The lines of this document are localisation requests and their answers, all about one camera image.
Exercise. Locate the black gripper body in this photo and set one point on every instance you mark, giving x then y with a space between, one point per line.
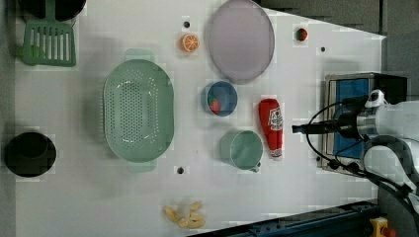
346 123

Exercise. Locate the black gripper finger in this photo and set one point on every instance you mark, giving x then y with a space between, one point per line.
322 127

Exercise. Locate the red ketchup bottle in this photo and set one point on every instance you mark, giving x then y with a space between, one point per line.
271 120

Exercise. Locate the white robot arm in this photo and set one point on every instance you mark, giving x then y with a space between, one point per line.
389 134

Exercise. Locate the grey round plate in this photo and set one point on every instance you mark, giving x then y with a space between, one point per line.
240 41

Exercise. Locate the red strawberry toy on table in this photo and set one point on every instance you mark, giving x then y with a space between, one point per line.
301 34

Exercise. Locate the blue bowl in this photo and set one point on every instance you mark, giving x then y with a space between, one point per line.
226 95

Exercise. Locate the red strawberry toy in bowl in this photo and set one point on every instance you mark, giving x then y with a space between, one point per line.
214 105

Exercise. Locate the yellow emergency stop box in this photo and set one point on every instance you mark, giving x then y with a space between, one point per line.
381 229

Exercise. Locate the orange slice toy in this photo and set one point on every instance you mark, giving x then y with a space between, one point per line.
189 42

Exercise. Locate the green colander basket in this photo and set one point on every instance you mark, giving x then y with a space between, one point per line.
138 103

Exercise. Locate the green slotted spatula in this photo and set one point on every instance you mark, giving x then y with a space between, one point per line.
48 41

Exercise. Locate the black cup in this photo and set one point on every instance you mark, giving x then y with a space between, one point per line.
30 154

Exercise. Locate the green cup with handle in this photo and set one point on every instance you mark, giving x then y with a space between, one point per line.
242 149

